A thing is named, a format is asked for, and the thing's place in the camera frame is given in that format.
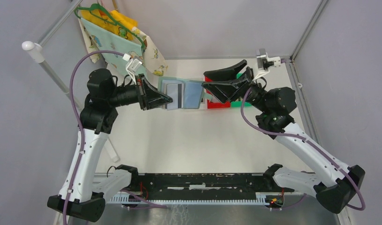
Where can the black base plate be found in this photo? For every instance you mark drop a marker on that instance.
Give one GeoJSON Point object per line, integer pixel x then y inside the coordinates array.
{"type": "Point", "coordinates": [203, 186]}

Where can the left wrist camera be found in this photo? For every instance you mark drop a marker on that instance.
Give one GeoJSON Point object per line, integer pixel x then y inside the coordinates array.
{"type": "Point", "coordinates": [132, 65]}

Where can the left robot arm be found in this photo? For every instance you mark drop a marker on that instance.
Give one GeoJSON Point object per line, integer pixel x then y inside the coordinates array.
{"type": "Point", "coordinates": [95, 124]}

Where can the cream printed cloth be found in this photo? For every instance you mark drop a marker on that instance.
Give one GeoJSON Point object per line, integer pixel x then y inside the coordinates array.
{"type": "Point", "coordinates": [154, 61]}

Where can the aluminium frame rail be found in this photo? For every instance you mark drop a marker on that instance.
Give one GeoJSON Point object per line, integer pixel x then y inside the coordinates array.
{"type": "Point", "coordinates": [275, 178]}

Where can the light blue printed cloth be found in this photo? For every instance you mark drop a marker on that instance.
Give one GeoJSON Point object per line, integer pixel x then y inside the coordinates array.
{"type": "Point", "coordinates": [106, 40]}

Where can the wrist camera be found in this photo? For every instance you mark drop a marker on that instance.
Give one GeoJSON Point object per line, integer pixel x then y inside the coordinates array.
{"type": "Point", "coordinates": [264, 63]}
{"type": "Point", "coordinates": [132, 65]}

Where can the red plastic bin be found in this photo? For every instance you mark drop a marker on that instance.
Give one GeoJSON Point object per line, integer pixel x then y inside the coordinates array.
{"type": "Point", "coordinates": [214, 103]}

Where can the white black-stripe card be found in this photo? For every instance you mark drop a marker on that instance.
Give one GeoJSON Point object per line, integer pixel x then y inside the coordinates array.
{"type": "Point", "coordinates": [175, 91]}

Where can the green clothes hanger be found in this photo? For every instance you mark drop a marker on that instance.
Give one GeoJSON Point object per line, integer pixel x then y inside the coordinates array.
{"type": "Point", "coordinates": [98, 15]}

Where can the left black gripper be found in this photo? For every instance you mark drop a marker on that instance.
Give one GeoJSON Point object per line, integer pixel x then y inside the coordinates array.
{"type": "Point", "coordinates": [152, 98]}

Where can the green plastic bin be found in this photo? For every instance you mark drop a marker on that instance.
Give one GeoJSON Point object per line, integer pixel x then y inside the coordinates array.
{"type": "Point", "coordinates": [238, 103]}

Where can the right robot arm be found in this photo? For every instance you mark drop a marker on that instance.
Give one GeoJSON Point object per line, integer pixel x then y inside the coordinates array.
{"type": "Point", "coordinates": [275, 106]}

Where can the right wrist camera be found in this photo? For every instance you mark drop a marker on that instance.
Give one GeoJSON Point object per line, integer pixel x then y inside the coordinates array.
{"type": "Point", "coordinates": [264, 63]}

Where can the white clothes rack pole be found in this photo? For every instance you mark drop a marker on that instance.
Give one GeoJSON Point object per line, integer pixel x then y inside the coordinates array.
{"type": "Point", "coordinates": [34, 50]}

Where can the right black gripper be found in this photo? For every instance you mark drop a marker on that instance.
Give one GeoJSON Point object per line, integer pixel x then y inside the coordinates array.
{"type": "Point", "coordinates": [224, 86]}

